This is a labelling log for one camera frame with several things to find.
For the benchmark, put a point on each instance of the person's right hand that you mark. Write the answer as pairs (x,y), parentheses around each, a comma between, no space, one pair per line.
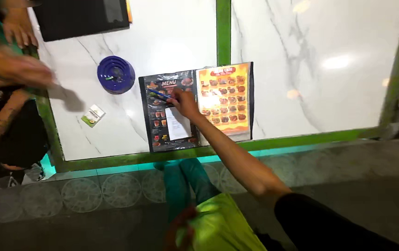
(187,105)

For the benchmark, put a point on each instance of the person's left hand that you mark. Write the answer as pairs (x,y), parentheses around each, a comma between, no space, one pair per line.
(182,228)

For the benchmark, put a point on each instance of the person's left fingers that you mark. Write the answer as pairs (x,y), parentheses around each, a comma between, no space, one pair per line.
(186,214)

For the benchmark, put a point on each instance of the person's right fingers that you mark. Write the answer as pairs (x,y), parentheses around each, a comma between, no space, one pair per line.
(178,92)

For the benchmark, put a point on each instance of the person's right thumb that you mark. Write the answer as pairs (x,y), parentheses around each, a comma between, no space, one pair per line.
(173,101)

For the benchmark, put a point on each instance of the blue pen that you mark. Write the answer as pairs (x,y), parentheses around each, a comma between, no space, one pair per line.
(158,94)

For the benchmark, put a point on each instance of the person's right forearm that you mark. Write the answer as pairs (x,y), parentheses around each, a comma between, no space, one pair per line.
(236,153)

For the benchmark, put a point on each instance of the white paper slip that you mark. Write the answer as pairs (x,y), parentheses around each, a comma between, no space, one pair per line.
(178,125)

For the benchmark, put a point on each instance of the open menu with black cover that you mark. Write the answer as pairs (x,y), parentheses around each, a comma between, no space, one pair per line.
(204,78)

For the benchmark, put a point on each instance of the person's legs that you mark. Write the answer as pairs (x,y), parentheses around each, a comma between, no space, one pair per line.
(176,184)

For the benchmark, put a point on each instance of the blue round ashtray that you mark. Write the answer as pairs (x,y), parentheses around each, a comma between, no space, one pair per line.
(127,78)

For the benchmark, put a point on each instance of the white green cigarette pack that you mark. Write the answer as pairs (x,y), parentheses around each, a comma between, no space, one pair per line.
(94,115)

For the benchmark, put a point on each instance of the black menu folder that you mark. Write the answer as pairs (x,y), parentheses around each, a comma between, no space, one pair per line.
(76,19)

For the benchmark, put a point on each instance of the white marble table, green frame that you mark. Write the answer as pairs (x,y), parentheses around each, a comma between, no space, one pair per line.
(175,45)

